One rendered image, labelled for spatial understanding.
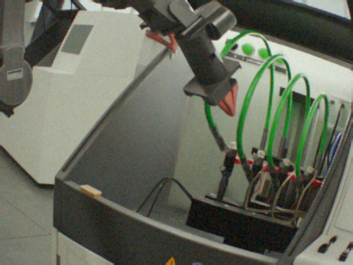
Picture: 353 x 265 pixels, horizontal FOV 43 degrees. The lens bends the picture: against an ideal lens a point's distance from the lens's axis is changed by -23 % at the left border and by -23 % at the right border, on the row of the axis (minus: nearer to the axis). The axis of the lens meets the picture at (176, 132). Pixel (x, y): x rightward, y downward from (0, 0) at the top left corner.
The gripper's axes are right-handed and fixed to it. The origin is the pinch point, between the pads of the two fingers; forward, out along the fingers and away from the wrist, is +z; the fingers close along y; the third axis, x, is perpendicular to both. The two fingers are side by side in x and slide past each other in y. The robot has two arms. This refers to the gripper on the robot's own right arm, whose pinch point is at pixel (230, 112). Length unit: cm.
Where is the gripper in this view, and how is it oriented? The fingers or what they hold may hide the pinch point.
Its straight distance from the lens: 104.1
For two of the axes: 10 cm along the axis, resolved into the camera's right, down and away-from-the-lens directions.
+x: -6.7, -2.4, 7.0
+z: 3.9, 6.9, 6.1
